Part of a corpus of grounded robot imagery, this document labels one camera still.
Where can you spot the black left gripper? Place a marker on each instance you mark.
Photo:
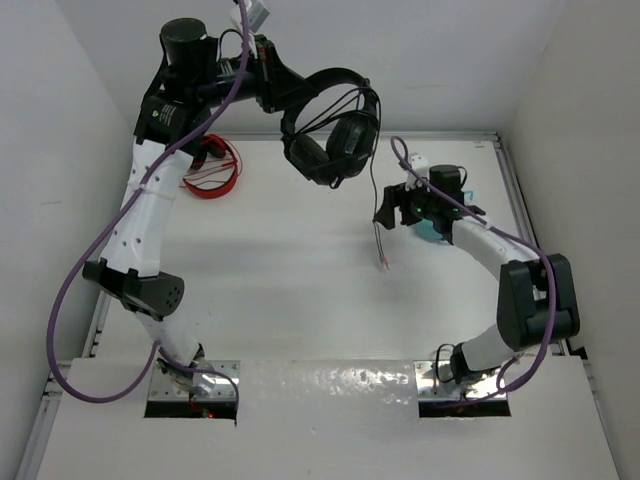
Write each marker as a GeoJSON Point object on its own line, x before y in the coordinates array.
{"type": "Point", "coordinates": [274, 86]}

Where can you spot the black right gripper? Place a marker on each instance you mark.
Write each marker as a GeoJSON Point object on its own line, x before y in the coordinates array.
{"type": "Point", "coordinates": [397, 196]}

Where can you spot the black over-ear headphones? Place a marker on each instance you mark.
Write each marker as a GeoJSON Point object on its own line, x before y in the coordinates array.
{"type": "Point", "coordinates": [338, 147]}

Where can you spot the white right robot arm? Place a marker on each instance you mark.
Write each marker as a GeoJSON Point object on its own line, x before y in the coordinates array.
{"type": "Point", "coordinates": [536, 302]}

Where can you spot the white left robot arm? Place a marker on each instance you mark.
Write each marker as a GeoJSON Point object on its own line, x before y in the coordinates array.
{"type": "Point", "coordinates": [167, 139]}

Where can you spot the teal cat-ear headphones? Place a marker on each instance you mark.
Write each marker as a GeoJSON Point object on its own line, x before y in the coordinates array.
{"type": "Point", "coordinates": [425, 230]}

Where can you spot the red headphones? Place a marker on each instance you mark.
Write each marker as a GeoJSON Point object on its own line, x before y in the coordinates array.
{"type": "Point", "coordinates": [215, 171]}

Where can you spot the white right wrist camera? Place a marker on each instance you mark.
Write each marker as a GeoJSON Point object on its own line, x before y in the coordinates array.
{"type": "Point", "coordinates": [419, 170]}

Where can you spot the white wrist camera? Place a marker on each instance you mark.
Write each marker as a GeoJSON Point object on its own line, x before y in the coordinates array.
{"type": "Point", "coordinates": [257, 13]}
{"type": "Point", "coordinates": [419, 170]}

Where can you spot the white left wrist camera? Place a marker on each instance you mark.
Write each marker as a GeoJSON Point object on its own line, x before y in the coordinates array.
{"type": "Point", "coordinates": [257, 13]}

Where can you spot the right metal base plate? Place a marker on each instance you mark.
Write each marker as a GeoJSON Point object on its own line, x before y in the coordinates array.
{"type": "Point", "coordinates": [435, 383]}

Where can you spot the metal base plate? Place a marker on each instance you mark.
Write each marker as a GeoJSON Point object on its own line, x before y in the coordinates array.
{"type": "Point", "coordinates": [170, 384]}
{"type": "Point", "coordinates": [435, 383]}

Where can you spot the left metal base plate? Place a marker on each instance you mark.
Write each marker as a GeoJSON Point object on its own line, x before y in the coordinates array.
{"type": "Point", "coordinates": [170, 384]}

